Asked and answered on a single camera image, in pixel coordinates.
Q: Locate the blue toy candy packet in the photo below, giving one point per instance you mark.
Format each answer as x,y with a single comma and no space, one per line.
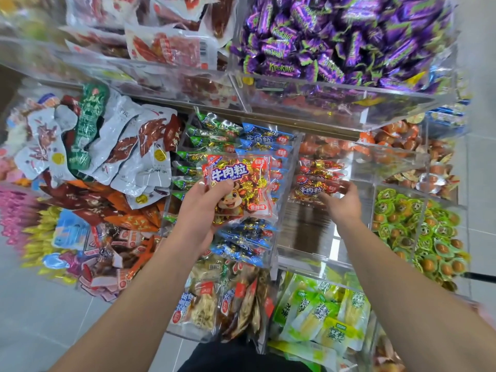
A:
71,232

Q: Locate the pile of green egg packets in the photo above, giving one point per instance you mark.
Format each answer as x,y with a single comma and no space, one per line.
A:
422,236

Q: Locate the black pole rod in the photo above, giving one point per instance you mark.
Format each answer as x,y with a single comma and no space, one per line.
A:
480,277

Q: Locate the beef cube packets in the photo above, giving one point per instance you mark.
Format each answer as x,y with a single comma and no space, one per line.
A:
318,178

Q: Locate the person's right forearm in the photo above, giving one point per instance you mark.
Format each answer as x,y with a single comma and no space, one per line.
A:
426,306

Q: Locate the pile of dark orange packets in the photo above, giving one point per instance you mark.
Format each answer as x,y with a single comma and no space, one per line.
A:
101,205

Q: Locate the row of blue beef packets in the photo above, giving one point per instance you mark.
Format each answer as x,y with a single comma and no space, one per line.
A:
267,139

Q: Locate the pile of pink-label meat packets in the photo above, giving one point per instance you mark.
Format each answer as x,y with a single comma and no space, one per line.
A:
387,352

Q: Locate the pile of yellow candies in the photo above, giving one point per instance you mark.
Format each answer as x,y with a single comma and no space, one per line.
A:
40,236

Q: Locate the pile of red brown packets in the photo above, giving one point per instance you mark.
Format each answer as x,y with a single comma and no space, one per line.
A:
108,263

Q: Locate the person's left forearm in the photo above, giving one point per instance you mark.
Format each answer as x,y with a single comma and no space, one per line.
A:
124,313

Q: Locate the green vacuum packet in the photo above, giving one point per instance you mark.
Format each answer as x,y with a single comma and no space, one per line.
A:
87,127

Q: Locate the pile of lime green packets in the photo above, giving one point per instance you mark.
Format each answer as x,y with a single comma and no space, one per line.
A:
318,317

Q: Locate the row of green beef packets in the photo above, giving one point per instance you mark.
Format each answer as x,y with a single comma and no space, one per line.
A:
194,139

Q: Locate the pile of red sausage packets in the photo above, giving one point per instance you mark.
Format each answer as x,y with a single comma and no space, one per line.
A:
170,46

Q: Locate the pile of yellow packets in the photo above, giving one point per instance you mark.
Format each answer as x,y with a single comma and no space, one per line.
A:
27,15

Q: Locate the pile of orange brown packets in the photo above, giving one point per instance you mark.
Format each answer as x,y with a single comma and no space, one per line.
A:
403,143

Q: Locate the clear acrylic snack shelves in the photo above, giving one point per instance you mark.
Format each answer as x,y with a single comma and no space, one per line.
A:
310,228

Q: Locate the person's black clothing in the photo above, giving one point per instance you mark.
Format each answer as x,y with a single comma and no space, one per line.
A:
240,358

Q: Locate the pile of white meat packets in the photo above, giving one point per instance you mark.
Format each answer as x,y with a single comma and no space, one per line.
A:
139,147

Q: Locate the person's right hand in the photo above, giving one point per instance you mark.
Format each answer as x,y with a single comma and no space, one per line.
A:
345,207

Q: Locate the handful of red snack packets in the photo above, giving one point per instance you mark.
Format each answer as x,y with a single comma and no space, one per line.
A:
240,182

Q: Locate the pile of pink candy sticks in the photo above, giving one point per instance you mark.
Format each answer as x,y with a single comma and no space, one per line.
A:
14,213

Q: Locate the pile of beige packets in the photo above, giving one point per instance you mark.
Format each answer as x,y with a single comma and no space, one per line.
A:
221,302

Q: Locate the pile of purple candies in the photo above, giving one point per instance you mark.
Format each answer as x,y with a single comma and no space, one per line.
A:
341,38

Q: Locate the pile of blue orange packets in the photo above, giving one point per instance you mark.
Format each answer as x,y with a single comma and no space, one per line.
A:
449,112

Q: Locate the pile of assorted small packets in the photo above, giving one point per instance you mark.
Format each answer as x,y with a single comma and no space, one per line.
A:
27,135

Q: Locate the person's left hand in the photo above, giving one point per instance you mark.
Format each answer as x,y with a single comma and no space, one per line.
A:
195,217

